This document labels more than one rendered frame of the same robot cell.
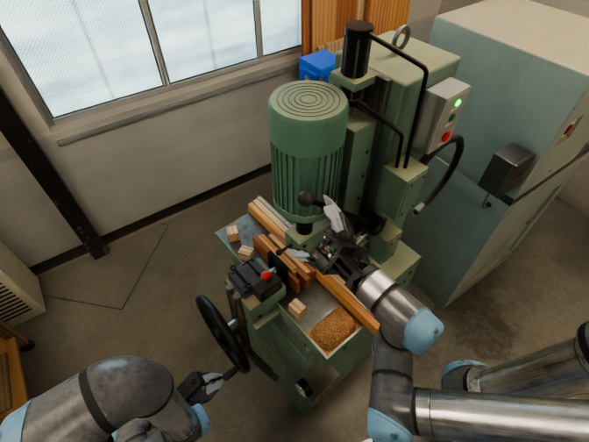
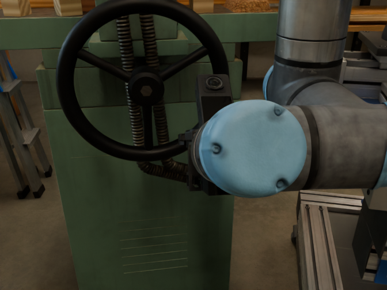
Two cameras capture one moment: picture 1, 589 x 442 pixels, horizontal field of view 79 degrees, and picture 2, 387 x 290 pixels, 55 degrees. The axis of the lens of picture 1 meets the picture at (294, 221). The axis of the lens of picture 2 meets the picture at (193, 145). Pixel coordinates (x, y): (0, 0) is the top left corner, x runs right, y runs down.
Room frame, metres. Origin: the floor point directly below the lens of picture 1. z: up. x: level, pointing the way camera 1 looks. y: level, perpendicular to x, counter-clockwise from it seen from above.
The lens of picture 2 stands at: (0.10, 0.71, 1.01)
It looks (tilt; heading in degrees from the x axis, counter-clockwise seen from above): 27 degrees down; 301
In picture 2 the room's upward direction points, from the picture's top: straight up
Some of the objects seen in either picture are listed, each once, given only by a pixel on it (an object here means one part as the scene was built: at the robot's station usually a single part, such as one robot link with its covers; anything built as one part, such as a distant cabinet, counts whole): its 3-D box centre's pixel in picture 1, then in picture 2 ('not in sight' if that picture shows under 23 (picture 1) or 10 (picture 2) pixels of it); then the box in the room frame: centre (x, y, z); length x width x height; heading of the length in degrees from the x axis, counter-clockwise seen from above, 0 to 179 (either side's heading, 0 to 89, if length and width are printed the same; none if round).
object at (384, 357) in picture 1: (393, 349); not in sight; (0.27, -0.20, 1.20); 0.11 x 0.08 x 0.11; 166
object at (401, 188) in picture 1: (400, 188); not in sight; (0.71, -0.29, 1.23); 0.09 x 0.08 x 0.15; 130
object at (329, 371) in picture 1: (319, 381); not in sight; (0.40, -0.09, 0.58); 0.12 x 0.08 x 0.08; 130
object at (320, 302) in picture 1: (277, 282); (137, 26); (0.63, 0.06, 0.87); 0.61 x 0.30 x 0.06; 40
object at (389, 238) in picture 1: (380, 240); not in sight; (0.69, -0.27, 1.02); 0.09 x 0.07 x 0.12; 40
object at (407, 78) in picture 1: (372, 167); not in sight; (0.88, -0.25, 1.16); 0.22 x 0.22 x 0.72; 40
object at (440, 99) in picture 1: (438, 117); not in sight; (0.79, -0.37, 1.40); 0.10 x 0.06 x 0.16; 130
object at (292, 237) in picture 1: (308, 235); not in sight; (0.71, -0.05, 1.03); 0.14 x 0.07 x 0.09; 130
